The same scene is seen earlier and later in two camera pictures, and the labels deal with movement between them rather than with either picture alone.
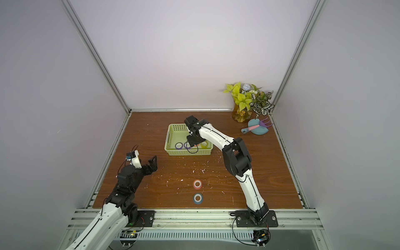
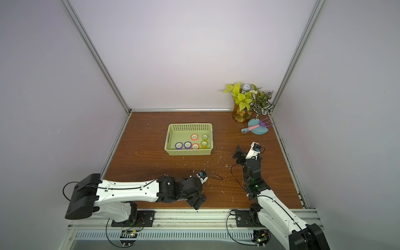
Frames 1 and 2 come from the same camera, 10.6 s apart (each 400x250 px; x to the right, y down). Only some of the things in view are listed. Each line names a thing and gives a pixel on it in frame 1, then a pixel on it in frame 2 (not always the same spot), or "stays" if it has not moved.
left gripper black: [153, 167] → [194, 203]
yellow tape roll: [204, 144] stays
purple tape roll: [178, 146] stays
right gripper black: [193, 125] → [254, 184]
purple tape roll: [187, 145] stays
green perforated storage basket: [176, 143] stays
